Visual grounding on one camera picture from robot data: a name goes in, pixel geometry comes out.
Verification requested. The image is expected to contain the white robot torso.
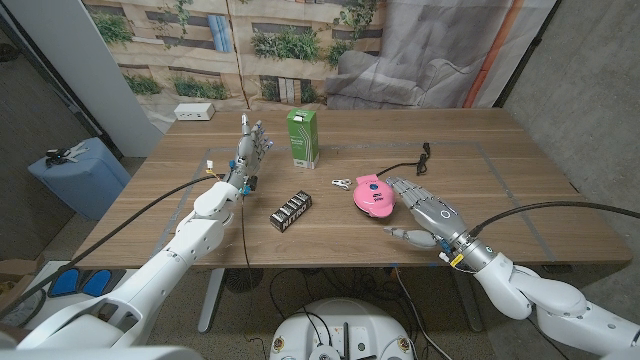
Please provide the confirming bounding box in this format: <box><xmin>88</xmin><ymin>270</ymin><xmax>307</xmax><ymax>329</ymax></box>
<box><xmin>269</xmin><ymin>298</ymin><xmax>415</xmax><ymax>360</ymax></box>

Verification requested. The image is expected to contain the printed backdrop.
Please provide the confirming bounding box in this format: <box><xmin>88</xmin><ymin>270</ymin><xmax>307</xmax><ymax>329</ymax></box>
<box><xmin>82</xmin><ymin>0</ymin><xmax>559</xmax><ymax>134</ymax></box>

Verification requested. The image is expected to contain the black press power cord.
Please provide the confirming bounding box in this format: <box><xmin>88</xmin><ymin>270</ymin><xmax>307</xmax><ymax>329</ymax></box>
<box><xmin>375</xmin><ymin>142</ymin><xmax>432</xmax><ymax>177</ymax></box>

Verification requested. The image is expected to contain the thin black left wrist cable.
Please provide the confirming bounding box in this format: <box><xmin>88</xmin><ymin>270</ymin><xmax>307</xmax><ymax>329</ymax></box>
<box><xmin>238</xmin><ymin>194</ymin><xmax>269</xmax><ymax>359</ymax></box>

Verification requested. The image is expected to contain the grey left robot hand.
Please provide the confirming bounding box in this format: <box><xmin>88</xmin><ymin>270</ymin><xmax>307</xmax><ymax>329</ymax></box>
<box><xmin>222</xmin><ymin>113</ymin><xmax>274</xmax><ymax>197</ymax></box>

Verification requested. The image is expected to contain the green carton box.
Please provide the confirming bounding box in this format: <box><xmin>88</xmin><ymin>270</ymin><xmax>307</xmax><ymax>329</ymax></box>
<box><xmin>286</xmin><ymin>108</ymin><xmax>320</xmax><ymax>170</ymax></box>

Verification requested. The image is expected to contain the blue foot pedal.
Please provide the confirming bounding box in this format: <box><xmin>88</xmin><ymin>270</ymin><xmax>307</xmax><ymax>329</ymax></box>
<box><xmin>81</xmin><ymin>268</ymin><xmax>114</xmax><ymax>298</ymax></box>
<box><xmin>48</xmin><ymin>268</ymin><xmax>81</xmax><ymax>299</ymax></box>

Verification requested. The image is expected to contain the blue storage box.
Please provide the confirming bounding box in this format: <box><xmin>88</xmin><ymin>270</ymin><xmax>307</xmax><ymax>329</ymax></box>
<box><xmin>27</xmin><ymin>137</ymin><xmax>132</xmax><ymax>222</ymax></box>

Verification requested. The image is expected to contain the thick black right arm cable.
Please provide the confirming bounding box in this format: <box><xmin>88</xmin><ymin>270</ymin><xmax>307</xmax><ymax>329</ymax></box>
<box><xmin>468</xmin><ymin>200</ymin><xmax>640</xmax><ymax>239</ymax></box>

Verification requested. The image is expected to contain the pink mini sandwich press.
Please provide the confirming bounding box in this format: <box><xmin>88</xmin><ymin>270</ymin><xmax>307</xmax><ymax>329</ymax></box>
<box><xmin>352</xmin><ymin>173</ymin><xmax>398</xmax><ymax>219</ymax></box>

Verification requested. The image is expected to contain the white table leg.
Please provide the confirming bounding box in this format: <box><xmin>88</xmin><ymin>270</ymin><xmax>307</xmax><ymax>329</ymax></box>
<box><xmin>452</xmin><ymin>266</ymin><xmax>484</xmax><ymax>334</ymax></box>
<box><xmin>197</xmin><ymin>268</ymin><xmax>227</xmax><ymax>335</ymax></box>

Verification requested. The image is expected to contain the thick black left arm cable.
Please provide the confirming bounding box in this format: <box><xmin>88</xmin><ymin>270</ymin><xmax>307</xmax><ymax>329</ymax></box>
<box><xmin>0</xmin><ymin>173</ymin><xmax>222</xmax><ymax>321</ymax></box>

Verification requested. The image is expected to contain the black Nitro box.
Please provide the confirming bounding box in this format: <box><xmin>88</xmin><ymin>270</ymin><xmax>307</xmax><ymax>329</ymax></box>
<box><xmin>269</xmin><ymin>190</ymin><xmax>314</xmax><ymax>234</ymax></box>

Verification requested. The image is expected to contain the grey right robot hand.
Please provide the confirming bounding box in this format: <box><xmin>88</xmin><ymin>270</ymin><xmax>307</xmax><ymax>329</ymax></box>
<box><xmin>383</xmin><ymin>175</ymin><xmax>497</xmax><ymax>272</ymax></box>

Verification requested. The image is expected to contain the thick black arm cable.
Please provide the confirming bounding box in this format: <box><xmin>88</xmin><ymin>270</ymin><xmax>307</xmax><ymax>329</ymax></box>
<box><xmin>468</xmin><ymin>200</ymin><xmax>640</xmax><ymax>239</ymax></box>
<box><xmin>0</xmin><ymin>173</ymin><xmax>222</xmax><ymax>321</ymax></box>

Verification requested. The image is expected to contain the white wall panel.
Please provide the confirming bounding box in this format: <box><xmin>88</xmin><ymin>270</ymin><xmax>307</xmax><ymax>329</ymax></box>
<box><xmin>2</xmin><ymin>0</ymin><xmax>164</xmax><ymax>159</ymax></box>

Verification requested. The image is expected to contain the black and white clamp tool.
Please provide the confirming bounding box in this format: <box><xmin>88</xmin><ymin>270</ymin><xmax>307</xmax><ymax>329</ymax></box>
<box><xmin>44</xmin><ymin>141</ymin><xmax>90</xmax><ymax>168</ymax></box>

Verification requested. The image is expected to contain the white power strip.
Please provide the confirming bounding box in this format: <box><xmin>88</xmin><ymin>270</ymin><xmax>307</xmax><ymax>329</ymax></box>
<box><xmin>173</xmin><ymin>102</ymin><xmax>216</xmax><ymax>122</ymax></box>

